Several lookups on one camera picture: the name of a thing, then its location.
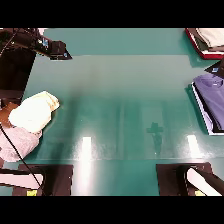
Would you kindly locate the red garment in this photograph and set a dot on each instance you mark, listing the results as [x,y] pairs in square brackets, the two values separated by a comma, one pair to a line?
[196,45]

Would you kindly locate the dark garment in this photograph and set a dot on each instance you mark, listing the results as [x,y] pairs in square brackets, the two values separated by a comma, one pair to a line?
[204,46]

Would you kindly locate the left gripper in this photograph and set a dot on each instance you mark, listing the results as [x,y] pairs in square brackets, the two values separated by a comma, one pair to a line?
[59,50]

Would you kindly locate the cream T-shirt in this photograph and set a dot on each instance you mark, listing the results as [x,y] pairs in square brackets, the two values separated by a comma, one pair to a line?
[33,111]

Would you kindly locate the light grey garment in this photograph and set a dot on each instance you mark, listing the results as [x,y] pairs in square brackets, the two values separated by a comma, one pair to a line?
[18,143]

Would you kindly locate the purple T-shirt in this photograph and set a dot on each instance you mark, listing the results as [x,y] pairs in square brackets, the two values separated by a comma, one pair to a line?
[213,96]

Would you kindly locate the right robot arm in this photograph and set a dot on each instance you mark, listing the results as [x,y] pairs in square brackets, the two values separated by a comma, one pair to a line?
[173,180]

